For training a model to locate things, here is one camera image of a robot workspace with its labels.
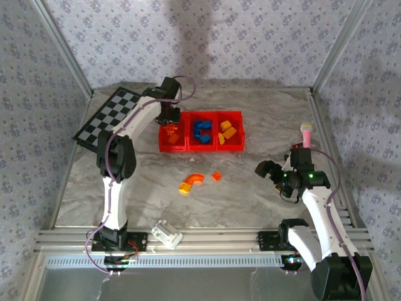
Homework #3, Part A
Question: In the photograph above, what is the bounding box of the white plastic block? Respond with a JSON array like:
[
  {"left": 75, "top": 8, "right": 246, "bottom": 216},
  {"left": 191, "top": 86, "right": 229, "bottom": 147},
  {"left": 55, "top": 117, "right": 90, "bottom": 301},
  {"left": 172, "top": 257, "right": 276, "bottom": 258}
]
[{"left": 150, "top": 219, "right": 184, "bottom": 251}]

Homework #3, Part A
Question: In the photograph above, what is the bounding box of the grey slotted cable duct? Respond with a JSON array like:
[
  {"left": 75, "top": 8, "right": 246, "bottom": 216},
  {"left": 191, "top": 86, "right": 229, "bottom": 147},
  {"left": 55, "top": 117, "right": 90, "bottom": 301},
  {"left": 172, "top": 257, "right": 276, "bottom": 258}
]
[{"left": 45, "top": 253, "right": 288, "bottom": 269}]

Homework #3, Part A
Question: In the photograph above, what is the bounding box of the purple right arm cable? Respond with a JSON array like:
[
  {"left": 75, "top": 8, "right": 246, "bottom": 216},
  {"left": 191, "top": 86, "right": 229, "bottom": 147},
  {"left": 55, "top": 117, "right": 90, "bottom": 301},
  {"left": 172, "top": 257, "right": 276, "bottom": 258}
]
[{"left": 311, "top": 147, "right": 368, "bottom": 301}]

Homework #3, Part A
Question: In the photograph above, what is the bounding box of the black grey chessboard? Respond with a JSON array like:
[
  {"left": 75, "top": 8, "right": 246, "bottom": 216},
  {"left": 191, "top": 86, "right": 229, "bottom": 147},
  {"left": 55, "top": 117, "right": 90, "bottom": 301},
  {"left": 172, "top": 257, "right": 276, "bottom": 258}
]
[{"left": 72, "top": 87, "right": 142, "bottom": 154}]

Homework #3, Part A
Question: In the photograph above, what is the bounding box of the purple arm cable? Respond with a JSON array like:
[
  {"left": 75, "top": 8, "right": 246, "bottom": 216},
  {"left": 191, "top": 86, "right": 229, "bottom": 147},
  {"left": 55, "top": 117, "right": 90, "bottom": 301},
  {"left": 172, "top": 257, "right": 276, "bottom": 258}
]
[
  {"left": 84, "top": 75, "right": 197, "bottom": 277},
  {"left": 311, "top": 147, "right": 368, "bottom": 301}
]

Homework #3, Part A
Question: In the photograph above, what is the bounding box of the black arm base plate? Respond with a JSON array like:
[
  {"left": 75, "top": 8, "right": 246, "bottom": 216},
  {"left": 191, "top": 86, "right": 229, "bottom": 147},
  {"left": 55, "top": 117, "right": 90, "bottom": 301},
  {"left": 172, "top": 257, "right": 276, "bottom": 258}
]
[
  {"left": 257, "top": 230, "right": 301, "bottom": 251},
  {"left": 91, "top": 231, "right": 148, "bottom": 252}
]

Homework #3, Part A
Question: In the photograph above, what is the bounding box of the aluminium table rail wide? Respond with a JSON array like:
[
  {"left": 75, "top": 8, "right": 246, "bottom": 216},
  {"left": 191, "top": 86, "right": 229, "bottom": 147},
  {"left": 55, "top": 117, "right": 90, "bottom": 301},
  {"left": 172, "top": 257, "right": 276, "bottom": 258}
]
[{"left": 34, "top": 228, "right": 375, "bottom": 255}]

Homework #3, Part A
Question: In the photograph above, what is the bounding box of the pink toy microphone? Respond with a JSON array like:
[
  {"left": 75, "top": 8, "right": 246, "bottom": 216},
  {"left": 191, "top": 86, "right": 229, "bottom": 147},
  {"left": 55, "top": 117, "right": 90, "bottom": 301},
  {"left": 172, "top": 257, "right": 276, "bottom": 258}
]
[{"left": 299, "top": 122, "right": 313, "bottom": 149}]

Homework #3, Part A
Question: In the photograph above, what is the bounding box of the floral fabric backdrop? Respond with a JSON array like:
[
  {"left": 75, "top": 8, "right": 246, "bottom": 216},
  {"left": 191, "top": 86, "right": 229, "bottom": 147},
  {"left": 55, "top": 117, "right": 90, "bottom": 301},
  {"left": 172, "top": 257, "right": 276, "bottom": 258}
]
[
  {"left": 316, "top": 0, "right": 401, "bottom": 301},
  {"left": 43, "top": 0, "right": 366, "bottom": 90},
  {"left": 0, "top": 0, "right": 91, "bottom": 301}
]

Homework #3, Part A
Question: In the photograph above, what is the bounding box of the aluminium frame post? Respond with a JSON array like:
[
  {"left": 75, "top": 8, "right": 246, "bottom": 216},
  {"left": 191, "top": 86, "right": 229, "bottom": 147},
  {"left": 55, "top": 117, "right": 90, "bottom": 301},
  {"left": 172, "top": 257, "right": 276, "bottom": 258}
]
[
  {"left": 311, "top": 0, "right": 375, "bottom": 95},
  {"left": 30, "top": 0, "right": 95, "bottom": 97}
]

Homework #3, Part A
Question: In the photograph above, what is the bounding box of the aluminium side rail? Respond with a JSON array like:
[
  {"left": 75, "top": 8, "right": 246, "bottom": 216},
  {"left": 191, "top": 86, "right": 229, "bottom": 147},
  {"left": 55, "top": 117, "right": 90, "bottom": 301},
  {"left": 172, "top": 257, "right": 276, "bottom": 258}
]
[
  {"left": 308, "top": 89, "right": 357, "bottom": 228},
  {"left": 49, "top": 92, "right": 95, "bottom": 228}
]

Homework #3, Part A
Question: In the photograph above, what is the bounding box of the red plastic bin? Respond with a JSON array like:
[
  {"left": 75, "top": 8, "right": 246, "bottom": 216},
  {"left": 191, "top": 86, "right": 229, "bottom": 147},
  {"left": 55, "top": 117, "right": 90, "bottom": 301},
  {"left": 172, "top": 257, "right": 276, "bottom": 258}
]
[
  {"left": 216, "top": 110, "right": 246, "bottom": 153},
  {"left": 187, "top": 111, "right": 219, "bottom": 152},
  {"left": 159, "top": 110, "right": 191, "bottom": 153}
]

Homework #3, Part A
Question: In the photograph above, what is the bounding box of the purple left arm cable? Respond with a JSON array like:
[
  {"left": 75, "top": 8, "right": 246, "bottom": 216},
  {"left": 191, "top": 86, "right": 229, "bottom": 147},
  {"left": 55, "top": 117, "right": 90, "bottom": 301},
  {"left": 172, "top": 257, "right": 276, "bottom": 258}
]
[{"left": 84, "top": 75, "right": 197, "bottom": 277}]

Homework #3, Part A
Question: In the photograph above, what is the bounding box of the black controller board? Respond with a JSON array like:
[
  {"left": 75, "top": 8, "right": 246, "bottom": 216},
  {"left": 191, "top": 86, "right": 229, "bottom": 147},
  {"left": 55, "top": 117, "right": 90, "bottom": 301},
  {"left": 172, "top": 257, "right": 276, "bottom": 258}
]
[
  {"left": 104, "top": 255, "right": 139, "bottom": 272},
  {"left": 281, "top": 254, "right": 303, "bottom": 272}
]

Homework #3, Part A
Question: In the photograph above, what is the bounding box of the orange curved lego arch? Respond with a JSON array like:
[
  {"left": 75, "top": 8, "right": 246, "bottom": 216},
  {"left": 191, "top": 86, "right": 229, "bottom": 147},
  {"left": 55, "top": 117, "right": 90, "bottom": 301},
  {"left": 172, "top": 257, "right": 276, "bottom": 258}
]
[{"left": 183, "top": 173, "right": 205, "bottom": 186}]

